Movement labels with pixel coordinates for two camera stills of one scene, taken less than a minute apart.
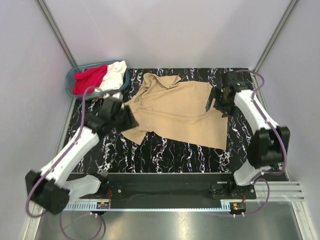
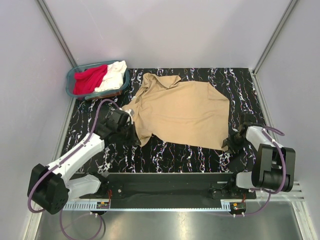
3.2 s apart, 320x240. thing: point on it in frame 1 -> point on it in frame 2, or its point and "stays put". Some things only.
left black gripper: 131,121 -> 134,139
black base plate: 176,187 stays put
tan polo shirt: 176,111 stays put
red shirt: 92,77 stays put
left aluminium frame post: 57,33 stays put
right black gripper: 227,111 -> 233,148
